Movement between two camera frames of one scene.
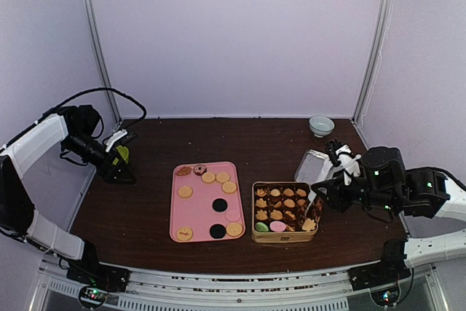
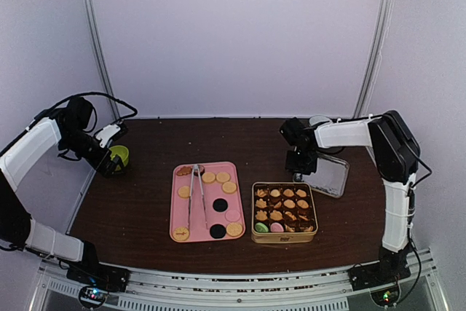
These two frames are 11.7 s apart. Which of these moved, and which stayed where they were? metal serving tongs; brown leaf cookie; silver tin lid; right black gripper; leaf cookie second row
Moved: metal serving tongs; right black gripper
Stayed: brown leaf cookie; leaf cookie second row; silver tin lid
